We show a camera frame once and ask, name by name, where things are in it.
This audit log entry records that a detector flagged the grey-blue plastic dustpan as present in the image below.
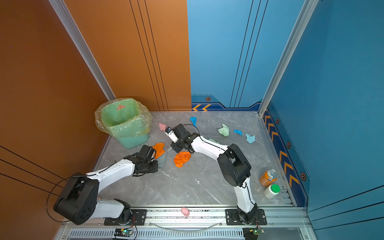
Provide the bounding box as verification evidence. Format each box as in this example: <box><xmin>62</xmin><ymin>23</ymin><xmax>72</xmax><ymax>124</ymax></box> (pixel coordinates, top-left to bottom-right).
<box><xmin>157</xmin><ymin>147</ymin><xmax>172</xmax><ymax>168</ymax></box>

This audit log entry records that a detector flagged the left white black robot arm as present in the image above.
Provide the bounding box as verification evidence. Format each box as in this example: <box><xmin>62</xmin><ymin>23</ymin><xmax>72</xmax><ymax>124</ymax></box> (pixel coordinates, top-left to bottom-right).
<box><xmin>53</xmin><ymin>145</ymin><xmax>158</xmax><ymax>225</ymax></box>

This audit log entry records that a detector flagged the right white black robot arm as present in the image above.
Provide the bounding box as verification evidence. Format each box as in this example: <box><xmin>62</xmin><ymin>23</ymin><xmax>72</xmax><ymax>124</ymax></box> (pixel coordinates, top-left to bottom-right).
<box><xmin>165</xmin><ymin>124</ymin><xmax>259</xmax><ymax>225</ymax></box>

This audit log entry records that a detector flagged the large crumpled orange paper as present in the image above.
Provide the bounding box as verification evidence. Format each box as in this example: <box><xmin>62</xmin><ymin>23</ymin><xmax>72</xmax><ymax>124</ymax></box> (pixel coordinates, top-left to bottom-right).
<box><xmin>174</xmin><ymin>152</ymin><xmax>192</xmax><ymax>168</ymax></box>

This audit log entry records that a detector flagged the blue paper scrap far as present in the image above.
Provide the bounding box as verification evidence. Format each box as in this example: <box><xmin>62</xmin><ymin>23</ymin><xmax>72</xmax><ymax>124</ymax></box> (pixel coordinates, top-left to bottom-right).
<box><xmin>190</xmin><ymin>117</ymin><xmax>197</xmax><ymax>127</ymax></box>

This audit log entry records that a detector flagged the folded orange paper scrap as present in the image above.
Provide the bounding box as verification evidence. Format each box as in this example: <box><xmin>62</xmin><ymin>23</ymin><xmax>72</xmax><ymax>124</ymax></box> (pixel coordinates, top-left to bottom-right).
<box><xmin>153</xmin><ymin>143</ymin><xmax>165</xmax><ymax>159</ymax></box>

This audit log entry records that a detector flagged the pink paper scrap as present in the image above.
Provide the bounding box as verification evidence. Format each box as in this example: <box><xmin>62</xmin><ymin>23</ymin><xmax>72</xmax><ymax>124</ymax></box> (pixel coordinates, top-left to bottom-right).
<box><xmin>159</xmin><ymin>123</ymin><xmax>167</xmax><ymax>132</ymax></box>

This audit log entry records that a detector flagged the small light green paper scrap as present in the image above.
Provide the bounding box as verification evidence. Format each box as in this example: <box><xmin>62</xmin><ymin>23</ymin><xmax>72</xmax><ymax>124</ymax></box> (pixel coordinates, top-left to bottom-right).
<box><xmin>218</xmin><ymin>123</ymin><xmax>230</xmax><ymax>137</ymax></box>

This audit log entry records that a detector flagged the clear yellow bin liner bag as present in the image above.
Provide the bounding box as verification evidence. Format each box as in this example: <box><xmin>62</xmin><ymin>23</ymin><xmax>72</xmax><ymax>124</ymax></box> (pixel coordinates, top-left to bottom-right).
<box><xmin>94</xmin><ymin>97</ymin><xmax>153</xmax><ymax>139</ymax></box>

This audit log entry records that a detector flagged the green plastic trash bin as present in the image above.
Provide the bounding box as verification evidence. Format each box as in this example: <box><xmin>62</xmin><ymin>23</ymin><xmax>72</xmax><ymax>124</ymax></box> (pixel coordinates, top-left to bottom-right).
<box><xmin>101</xmin><ymin>98</ymin><xmax>150</xmax><ymax>150</ymax></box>

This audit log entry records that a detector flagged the small blue paper scrap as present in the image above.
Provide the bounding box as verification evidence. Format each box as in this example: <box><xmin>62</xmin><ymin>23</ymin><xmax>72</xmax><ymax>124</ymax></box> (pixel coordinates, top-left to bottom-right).
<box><xmin>234</xmin><ymin>130</ymin><xmax>243</xmax><ymax>136</ymax></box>

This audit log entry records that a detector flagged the light blue paper scrap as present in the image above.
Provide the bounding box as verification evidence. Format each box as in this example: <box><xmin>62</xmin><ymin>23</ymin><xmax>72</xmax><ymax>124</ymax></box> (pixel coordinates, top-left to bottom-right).
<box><xmin>246</xmin><ymin>134</ymin><xmax>256</xmax><ymax>144</ymax></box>

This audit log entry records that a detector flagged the left green circuit board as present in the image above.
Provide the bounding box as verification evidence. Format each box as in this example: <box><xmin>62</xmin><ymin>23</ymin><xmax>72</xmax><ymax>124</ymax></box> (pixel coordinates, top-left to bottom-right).
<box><xmin>114</xmin><ymin>228</ymin><xmax>134</xmax><ymax>240</ymax></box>

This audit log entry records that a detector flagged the green circuit board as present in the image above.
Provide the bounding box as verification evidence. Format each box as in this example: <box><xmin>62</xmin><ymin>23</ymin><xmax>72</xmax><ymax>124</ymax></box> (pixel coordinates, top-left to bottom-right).
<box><xmin>243</xmin><ymin>228</ymin><xmax>265</xmax><ymax>240</ymax></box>
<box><xmin>114</xmin><ymin>228</ymin><xmax>134</xmax><ymax>240</ymax></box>

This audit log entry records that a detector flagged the white bottle green cap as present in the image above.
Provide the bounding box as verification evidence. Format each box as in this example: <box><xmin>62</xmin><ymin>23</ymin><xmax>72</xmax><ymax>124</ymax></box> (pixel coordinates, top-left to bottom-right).
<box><xmin>264</xmin><ymin>184</ymin><xmax>281</xmax><ymax>199</ymax></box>

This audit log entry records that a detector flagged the right green circuit board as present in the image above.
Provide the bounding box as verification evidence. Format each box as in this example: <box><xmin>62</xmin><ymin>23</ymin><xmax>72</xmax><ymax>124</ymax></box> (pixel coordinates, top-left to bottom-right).
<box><xmin>243</xmin><ymin>228</ymin><xmax>265</xmax><ymax>240</ymax></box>

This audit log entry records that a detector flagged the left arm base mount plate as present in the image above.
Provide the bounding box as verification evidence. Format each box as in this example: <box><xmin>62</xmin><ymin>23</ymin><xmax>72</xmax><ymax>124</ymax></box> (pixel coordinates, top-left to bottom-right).
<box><xmin>104</xmin><ymin>209</ymin><xmax>147</xmax><ymax>227</ymax></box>

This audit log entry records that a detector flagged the pink toy on rail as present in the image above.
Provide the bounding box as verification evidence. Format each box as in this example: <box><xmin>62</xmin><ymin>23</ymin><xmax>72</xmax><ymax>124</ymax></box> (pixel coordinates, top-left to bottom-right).
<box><xmin>181</xmin><ymin>207</ymin><xmax>190</xmax><ymax>217</ymax></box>

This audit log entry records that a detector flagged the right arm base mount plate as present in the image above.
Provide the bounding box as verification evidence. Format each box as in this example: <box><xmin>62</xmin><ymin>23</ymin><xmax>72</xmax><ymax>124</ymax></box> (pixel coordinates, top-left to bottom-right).
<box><xmin>225</xmin><ymin>209</ymin><xmax>268</xmax><ymax>226</ymax></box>

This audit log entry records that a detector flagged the aluminium front rail frame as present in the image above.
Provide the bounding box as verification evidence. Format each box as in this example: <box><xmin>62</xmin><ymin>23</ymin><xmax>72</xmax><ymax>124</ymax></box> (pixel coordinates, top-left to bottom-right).
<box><xmin>55</xmin><ymin>206</ymin><xmax>317</xmax><ymax>240</ymax></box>

